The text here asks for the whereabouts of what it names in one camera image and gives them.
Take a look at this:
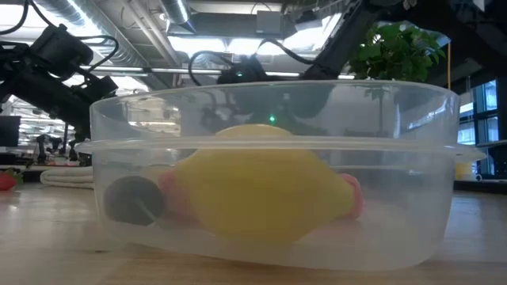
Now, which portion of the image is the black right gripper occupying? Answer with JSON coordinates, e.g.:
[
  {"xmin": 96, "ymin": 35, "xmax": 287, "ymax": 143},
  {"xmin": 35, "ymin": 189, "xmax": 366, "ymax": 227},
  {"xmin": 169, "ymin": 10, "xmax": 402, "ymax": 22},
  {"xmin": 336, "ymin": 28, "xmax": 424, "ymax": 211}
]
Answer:
[{"xmin": 216, "ymin": 55, "xmax": 278, "ymax": 86}]

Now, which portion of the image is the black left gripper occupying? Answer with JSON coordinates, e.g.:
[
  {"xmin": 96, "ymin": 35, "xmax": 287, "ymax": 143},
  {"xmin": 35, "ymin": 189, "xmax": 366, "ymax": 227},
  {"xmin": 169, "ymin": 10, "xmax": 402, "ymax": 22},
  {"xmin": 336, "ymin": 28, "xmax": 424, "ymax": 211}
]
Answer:
[{"xmin": 37, "ymin": 82, "xmax": 94, "ymax": 138}]

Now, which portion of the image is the red strawberry with leaves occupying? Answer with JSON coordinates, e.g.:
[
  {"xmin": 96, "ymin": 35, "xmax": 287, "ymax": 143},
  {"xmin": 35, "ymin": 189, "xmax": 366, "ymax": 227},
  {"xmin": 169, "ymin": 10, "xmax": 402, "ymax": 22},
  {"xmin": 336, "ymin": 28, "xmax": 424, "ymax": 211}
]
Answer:
[{"xmin": 0, "ymin": 168, "xmax": 24, "ymax": 192}]

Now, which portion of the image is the dark cherry with stem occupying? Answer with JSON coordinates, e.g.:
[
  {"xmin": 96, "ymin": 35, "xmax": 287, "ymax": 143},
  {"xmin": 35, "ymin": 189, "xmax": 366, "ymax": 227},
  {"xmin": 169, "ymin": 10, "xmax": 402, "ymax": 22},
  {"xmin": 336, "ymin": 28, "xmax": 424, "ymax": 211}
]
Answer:
[{"xmin": 103, "ymin": 176, "xmax": 166, "ymax": 227}]

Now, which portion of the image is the yellow lemon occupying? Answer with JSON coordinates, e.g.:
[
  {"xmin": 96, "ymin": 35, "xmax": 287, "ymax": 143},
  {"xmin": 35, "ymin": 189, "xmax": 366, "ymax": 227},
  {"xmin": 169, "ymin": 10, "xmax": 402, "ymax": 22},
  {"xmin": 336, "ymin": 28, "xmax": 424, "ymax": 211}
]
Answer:
[{"xmin": 168, "ymin": 123, "xmax": 356, "ymax": 243}]

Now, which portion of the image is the red raspberry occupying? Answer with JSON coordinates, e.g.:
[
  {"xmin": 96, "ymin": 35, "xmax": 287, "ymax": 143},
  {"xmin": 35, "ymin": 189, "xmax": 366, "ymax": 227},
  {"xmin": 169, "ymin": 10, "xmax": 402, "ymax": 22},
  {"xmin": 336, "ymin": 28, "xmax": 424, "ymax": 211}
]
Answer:
[{"xmin": 158, "ymin": 170, "xmax": 191, "ymax": 222}]

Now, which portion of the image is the pink raspberry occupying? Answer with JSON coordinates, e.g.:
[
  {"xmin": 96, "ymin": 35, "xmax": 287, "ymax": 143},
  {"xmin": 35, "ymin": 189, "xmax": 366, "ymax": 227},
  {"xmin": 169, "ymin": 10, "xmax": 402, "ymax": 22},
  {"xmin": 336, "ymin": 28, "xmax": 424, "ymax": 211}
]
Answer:
[{"xmin": 340, "ymin": 173, "xmax": 364, "ymax": 219}]

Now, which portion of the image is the clear plastic tupperware container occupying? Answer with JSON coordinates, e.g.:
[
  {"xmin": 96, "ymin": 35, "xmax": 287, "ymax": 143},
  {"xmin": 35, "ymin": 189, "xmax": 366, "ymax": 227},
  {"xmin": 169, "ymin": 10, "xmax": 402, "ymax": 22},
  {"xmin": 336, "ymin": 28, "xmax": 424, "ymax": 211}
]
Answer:
[{"xmin": 74, "ymin": 80, "xmax": 487, "ymax": 272}]

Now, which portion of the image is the dark display panel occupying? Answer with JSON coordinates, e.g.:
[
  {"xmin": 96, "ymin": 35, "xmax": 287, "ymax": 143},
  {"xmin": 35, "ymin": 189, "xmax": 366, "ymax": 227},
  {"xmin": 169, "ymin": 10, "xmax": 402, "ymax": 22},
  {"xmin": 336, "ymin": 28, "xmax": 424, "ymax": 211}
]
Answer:
[{"xmin": 0, "ymin": 116, "xmax": 21, "ymax": 147}]

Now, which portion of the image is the white checked folded towel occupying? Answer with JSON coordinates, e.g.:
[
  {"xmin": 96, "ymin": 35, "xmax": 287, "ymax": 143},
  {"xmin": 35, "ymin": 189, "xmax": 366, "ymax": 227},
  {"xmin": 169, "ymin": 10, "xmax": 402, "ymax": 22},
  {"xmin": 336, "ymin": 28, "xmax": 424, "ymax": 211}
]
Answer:
[{"xmin": 39, "ymin": 165, "xmax": 95, "ymax": 190}]

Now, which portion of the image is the long ceiling light bar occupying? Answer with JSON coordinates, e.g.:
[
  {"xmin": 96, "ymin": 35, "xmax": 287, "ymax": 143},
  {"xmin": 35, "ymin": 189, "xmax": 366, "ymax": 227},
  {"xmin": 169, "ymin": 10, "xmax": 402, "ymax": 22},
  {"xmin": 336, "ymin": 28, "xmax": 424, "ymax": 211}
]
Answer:
[{"xmin": 78, "ymin": 65, "xmax": 356, "ymax": 80}]

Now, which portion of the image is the green leafy plant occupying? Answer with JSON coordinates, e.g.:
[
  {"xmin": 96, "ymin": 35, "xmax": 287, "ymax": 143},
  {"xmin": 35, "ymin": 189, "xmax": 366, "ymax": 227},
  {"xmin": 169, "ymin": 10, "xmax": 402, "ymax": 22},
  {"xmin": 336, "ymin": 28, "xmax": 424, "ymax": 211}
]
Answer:
[{"xmin": 348, "ymin": 21, "xmax": 448, "ymax": 82}]

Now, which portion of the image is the yellow canister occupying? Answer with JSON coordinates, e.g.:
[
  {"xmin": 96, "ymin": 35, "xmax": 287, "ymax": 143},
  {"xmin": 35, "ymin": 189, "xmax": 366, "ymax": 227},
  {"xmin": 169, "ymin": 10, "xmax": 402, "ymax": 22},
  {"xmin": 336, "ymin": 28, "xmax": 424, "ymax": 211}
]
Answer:
[{"xmin": 454, "ymin": 161, "xmax": 475, "ymax": 181}]

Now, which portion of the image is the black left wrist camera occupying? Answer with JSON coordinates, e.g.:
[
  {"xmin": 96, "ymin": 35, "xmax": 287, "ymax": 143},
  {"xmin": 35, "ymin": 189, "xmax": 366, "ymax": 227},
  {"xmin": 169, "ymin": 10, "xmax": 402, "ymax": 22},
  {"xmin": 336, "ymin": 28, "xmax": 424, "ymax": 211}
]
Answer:
[{"xmin": 71, "ymin": 74, "xmax": 120, "ymax": 102}]

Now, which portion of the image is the wide silver ventilation duct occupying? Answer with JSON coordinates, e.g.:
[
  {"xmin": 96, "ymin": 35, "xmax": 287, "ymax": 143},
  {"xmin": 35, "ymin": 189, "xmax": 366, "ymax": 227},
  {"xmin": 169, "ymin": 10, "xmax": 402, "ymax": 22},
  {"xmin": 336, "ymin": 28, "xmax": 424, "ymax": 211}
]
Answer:
[{"xmin": 33, "ymin": 0, "xmax": 150, "ymax": 68}]

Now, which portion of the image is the narrow silver ventilation duct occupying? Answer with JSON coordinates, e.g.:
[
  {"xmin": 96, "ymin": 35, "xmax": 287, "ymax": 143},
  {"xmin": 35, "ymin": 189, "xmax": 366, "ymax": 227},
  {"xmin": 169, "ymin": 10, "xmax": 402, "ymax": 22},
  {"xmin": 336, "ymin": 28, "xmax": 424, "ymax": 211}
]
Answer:
[{"xmin": 160, "ymin": 0, "xmax": 196, "ymax": 33}]

